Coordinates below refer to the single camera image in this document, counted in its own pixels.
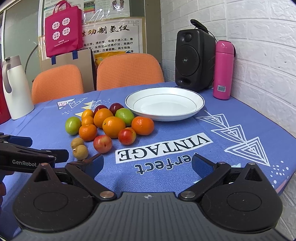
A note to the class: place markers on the black speaker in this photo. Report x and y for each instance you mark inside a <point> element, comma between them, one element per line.
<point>195,58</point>

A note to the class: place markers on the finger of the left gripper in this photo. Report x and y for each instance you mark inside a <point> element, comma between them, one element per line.
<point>17,140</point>
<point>59,154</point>

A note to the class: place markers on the orange chair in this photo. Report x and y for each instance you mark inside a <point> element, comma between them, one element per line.
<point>128,69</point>
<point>58,82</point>

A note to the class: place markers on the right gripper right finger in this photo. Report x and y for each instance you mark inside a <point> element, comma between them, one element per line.
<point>212,174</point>

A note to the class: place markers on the brown longan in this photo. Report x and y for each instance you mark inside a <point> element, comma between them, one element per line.
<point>76,142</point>
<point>80,152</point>

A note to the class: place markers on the blue printed tablecloth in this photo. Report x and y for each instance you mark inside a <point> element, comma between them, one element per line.
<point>148,176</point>

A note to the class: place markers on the pink thermos bottle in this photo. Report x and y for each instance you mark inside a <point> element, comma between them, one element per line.
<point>223,74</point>

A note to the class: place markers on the dark red plum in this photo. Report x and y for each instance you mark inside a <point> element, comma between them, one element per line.
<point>97,108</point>
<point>115,107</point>

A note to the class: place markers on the large orange with navel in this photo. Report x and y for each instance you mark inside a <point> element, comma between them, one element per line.
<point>112,126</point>

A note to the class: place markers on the small kumquat orange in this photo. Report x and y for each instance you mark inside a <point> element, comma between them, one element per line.
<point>87,120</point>
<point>87,113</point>

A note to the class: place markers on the red peach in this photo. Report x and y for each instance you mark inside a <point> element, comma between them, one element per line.
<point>102,144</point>
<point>127,136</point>

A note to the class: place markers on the green plum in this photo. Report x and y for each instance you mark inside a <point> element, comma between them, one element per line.
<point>72,125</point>
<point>126,115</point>

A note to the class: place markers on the person's left hand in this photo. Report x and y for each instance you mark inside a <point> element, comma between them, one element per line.
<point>2,185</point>

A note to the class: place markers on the white ceramic plate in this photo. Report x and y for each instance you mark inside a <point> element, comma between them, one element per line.
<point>165,103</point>

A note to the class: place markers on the white chinese text poster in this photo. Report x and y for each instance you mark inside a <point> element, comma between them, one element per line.
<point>120,34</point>

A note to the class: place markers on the mandarin orange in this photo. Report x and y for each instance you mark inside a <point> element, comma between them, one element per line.
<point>88,132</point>
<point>142,125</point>

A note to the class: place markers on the white thermos jug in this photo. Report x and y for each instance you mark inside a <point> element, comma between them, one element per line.
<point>16,88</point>

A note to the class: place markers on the right orange chair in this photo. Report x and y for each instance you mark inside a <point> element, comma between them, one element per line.
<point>128,69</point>

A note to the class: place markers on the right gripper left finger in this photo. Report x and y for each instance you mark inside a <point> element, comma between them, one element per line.
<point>83,173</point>

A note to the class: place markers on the pink tote bag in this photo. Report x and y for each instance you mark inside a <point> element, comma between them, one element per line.
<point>63,30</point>

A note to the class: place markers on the left orange chair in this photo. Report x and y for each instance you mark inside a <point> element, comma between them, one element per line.
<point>58,82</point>

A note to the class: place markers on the yellow snack bag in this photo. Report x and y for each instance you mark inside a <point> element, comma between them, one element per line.
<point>99,57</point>

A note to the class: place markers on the brown paper bag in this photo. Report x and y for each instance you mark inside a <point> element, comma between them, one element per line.
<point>83,59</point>

